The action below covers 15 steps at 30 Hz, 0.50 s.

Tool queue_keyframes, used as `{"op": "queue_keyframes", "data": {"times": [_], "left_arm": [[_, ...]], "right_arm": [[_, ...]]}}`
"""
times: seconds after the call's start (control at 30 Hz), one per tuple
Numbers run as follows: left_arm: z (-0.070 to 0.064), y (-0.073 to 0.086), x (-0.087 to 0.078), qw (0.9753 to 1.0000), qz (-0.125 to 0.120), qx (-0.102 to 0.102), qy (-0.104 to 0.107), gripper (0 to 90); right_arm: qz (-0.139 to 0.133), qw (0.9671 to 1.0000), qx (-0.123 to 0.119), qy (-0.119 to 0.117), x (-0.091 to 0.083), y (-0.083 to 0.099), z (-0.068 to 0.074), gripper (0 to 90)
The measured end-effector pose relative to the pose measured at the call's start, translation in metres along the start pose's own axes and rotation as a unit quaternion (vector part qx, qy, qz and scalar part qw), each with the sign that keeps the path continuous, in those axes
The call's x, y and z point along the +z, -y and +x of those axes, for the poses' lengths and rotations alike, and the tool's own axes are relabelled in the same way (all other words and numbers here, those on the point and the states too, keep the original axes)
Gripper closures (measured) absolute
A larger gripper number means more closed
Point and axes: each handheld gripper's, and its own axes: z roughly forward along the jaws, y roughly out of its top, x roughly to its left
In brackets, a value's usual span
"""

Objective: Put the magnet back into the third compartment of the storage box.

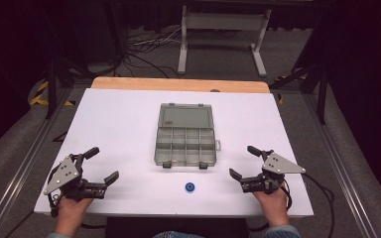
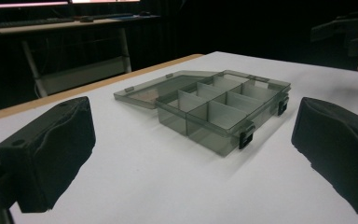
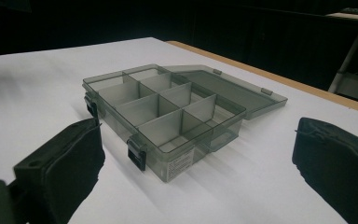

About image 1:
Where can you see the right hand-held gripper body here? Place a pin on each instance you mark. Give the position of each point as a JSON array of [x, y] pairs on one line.
[[279, 165]]

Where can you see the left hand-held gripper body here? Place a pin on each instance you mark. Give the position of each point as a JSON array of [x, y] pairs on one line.
[[63, 174]]

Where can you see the small blue round wheel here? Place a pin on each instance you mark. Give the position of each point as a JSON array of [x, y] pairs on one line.
[[190, 187]]

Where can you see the clear plastic compartment box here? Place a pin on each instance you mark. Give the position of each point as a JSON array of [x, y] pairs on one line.
[[185, 139]]

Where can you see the person's left hand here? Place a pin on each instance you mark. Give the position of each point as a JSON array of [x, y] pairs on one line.
[[72, 206]]

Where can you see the person's right hand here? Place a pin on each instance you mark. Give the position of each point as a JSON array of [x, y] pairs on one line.
[[272, 203]]

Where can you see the white board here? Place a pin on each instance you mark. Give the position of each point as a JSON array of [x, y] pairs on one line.
[[122, 132]]

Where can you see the yellow black floor tape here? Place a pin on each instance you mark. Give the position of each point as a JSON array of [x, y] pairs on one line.
[[41, 95], [291, 77]]

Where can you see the black tripod stand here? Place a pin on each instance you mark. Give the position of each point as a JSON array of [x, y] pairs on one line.
[[51, 86], [320, 89]]

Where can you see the person's blue jeans legs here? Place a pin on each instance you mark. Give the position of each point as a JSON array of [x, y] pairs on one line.
[[178, 235]]

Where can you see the wooden table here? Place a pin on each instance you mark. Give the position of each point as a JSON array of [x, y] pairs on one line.
[[178, 84]]

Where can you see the grey metal stand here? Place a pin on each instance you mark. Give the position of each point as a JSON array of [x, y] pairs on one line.
[[225, 21]]

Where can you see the aluminium rail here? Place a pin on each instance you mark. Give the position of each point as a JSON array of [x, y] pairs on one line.
[[344, 172], [23, 168]]

